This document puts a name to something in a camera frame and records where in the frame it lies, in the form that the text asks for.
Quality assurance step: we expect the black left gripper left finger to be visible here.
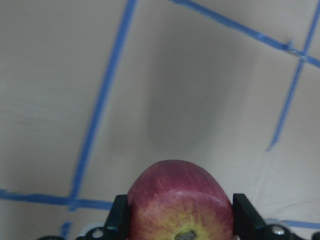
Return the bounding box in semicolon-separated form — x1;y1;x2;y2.
104;194;128;240

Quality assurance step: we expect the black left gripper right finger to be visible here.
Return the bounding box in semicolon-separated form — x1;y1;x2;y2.
232;193;267;240

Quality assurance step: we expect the red yellow apple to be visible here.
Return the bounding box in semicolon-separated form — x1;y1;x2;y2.
127;160;237;240

